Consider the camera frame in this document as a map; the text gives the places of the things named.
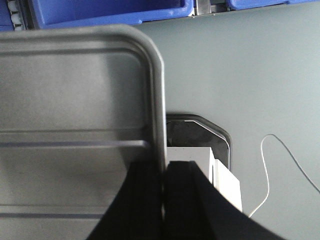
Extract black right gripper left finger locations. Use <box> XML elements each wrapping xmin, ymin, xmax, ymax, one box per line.
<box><xmin>87</xmin><ymin>161</ymin><xmax>162</xmax><ymax>240</ymax></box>

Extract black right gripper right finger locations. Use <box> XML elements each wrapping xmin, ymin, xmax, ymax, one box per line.
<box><xmin>163</xmin><ymin>161</ymin><xmax>281</xmax><ymax>240</ymax></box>

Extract silver metal tray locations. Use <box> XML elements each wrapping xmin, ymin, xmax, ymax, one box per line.
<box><xmin>0</xmin><ymin>24</ymin><xmax>166</xmax><ymax>240</ymax></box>

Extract white box under gripper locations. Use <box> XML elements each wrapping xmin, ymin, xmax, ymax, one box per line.
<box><xmin>165</xmin><ymin>147</ymin><xmax>243</xmax><ymax>212</ymax></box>

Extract blue bin below rollers right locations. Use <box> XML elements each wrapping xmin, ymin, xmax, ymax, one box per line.
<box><xmin>226</xmin><ymin>0</ymin><xmax>318</xmax><ymax>10</ymax></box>

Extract blue bin below rollers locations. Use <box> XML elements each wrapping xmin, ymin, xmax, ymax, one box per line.
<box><xmin>226</xmin><ymin>0</ymin><xmax>318</xmax><ymax>10</ymax></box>
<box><xmin>29</xmin><ymin>0</ymin><xmax>194</xmax><ymax>29</ymax></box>

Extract blue bin below rollers left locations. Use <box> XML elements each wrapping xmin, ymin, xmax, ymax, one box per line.
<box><xmin>29</xmin><ymin>0</ymin><xmax>194</xmax><ymax>29</ymax></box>

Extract thin white wire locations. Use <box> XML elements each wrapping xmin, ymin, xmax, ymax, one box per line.
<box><xmin>248</xmin><ymin>133</ymin><xmax>320</xmax><ymax>218</ymax></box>

